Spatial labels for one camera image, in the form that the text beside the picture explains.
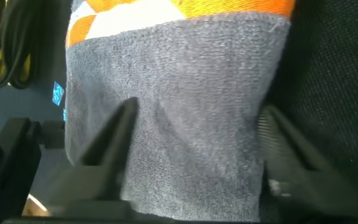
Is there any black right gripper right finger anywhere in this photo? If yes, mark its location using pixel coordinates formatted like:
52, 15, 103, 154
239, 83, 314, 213
257, 104, 358, 220

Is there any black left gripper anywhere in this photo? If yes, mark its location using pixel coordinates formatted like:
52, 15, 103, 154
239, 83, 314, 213
0, 117, 67, 224

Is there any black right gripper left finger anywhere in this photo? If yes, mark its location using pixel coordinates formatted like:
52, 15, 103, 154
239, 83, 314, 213
48, 96, 140, 205

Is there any grey towel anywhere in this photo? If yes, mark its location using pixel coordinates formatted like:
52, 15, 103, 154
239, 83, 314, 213
64, 0, 296, 223

